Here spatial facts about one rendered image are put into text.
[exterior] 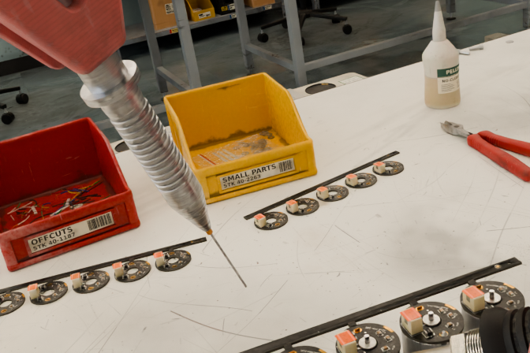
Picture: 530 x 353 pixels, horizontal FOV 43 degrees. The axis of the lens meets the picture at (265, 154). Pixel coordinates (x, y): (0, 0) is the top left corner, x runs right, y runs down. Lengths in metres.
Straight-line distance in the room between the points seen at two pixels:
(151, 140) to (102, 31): 0.03
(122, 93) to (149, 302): 0.28
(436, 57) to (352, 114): 0.10
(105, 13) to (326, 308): 0.27
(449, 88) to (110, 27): 0.51
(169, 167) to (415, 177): 0.36
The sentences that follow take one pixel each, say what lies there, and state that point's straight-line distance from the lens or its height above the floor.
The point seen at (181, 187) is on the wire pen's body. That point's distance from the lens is 0.19.
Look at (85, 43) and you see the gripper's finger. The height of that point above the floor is 0.96.
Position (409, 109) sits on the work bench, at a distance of 0.66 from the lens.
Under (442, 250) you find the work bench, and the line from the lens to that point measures 0.43.
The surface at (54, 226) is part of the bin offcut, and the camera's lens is 0.50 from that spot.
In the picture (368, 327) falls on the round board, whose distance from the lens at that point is 0.28.
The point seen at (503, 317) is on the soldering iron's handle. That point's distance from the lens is 0.21.
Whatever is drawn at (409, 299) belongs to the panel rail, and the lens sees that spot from 0.29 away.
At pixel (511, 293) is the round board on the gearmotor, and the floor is 0.81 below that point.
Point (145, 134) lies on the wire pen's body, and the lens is 0.18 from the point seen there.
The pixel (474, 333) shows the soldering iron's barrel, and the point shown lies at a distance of 0.22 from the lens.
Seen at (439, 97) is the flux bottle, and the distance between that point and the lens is 0.65.
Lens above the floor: 0.99
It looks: 23 degrees down
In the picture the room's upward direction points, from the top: 10 degrees counter-clockwise
